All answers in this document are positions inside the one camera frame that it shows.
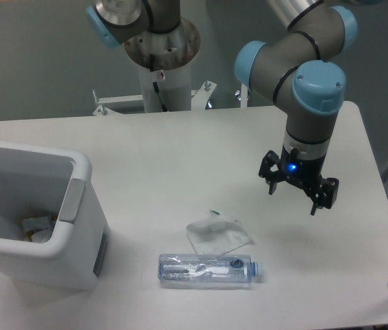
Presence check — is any white metal base frame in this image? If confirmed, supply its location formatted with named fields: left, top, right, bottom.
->
left=91, top=80, right=252, bottom=116

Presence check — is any black cable on pedestal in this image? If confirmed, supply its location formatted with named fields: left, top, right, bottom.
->
left=149, top=53, right=168, bottom=112

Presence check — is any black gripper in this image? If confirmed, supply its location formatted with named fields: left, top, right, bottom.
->
left=258, top=148, right=339, bottom=216

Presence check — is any clear plastic wrapper bag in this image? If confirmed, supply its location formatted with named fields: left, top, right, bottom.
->
left=186, top=209, right=255, bottom=255

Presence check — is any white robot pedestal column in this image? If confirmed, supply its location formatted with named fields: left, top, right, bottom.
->
left=124, top=17, right=202, bottom=113

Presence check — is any white plastic trash can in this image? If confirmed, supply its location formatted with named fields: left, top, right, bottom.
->
left=0, top=140, right=110, bottom=290

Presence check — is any clear plastic water bottle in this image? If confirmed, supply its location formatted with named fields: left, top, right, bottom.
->
left=158, top=254, right=264, bottom=289

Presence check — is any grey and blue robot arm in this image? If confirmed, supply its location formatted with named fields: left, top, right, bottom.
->
left=86, top=1, right=358, bottom=210

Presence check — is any crumpled white paper trash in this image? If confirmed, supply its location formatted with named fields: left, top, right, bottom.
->
left=21, top=214, right=57, bottom=243

